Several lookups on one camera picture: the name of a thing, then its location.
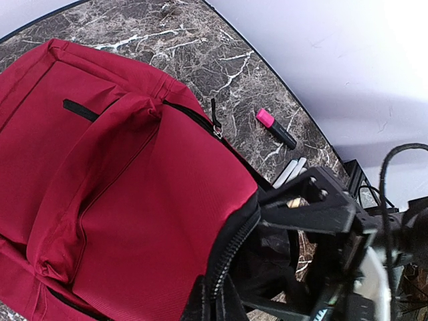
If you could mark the pink black highlighter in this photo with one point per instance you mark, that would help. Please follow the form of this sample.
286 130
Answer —
276 129

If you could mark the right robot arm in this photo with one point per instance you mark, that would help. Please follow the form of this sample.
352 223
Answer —
325 263

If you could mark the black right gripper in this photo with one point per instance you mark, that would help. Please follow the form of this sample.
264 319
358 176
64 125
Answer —
369 263

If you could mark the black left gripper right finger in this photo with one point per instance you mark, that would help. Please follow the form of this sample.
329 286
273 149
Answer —
228 306

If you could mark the purple cap marker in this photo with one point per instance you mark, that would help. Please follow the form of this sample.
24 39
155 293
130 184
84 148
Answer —
297 169

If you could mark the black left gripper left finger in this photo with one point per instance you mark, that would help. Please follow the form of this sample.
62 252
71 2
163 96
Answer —
199 306

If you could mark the yellow pink pastel highlighter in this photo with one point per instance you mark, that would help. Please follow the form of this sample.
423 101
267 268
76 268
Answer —
297 202

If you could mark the red student backpack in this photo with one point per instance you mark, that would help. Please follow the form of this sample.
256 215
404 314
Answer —
117 193

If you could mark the teal cap marker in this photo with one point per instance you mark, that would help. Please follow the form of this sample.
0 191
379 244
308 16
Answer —
285 174

